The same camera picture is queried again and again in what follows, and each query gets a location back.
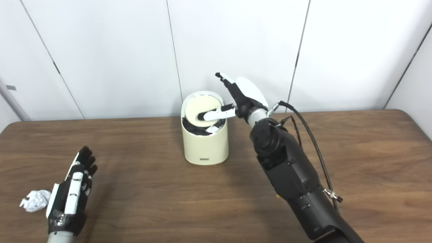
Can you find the cream-colored bin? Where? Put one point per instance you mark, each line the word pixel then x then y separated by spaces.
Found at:
pixel 206 148

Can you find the grey wall post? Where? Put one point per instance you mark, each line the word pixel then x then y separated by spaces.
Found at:
pixel 13 101

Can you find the cream round bin lid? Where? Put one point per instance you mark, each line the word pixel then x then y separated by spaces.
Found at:
pixel 197 106

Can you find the small grey wall tag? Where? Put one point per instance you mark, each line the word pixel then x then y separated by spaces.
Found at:
pixel 11 87

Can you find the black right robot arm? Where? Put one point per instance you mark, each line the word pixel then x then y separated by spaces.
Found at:
pixel 290 175

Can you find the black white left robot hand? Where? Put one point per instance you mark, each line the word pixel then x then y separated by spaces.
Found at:
pixel 60 202

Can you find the white paper ball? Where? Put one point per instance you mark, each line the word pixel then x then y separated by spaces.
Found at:
pixel 35 200

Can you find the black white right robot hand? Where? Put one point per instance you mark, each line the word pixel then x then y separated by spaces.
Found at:
pixel 249 92

